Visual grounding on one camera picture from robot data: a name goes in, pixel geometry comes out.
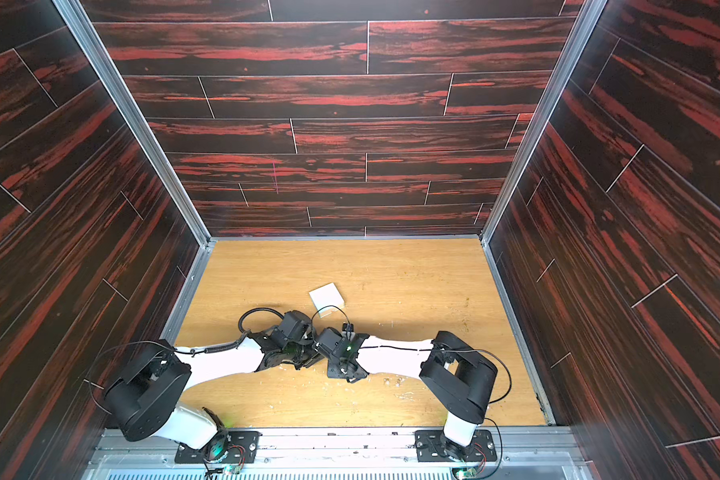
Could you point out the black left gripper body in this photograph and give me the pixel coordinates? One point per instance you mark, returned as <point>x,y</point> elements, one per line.
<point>295,352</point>

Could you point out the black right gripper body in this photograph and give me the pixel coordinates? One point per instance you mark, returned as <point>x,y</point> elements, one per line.
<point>341,365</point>

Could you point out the mint drawer-style jewelry box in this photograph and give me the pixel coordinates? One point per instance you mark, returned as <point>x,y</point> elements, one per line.
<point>327,296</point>

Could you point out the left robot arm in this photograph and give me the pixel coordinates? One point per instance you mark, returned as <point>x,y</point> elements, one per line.
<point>144,399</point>

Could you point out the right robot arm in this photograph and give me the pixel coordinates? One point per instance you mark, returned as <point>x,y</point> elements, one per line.
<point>459,376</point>

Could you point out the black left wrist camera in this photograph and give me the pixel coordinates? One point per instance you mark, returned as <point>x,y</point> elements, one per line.
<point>294,327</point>

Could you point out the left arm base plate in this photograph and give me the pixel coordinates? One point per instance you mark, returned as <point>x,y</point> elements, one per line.
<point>234,447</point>

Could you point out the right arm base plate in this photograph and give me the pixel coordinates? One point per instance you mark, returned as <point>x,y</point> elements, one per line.
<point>433,446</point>

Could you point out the aluminium floor rail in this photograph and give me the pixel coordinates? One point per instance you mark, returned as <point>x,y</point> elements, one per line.
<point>180,309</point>

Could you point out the front aluminium frame rail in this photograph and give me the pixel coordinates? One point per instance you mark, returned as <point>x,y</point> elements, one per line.
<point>349,453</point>

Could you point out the aluminium corner frame post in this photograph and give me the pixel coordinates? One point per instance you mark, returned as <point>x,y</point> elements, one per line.
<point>86,36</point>

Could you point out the aluminium right corner post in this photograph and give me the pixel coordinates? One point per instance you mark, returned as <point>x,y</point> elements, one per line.
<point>580,34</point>

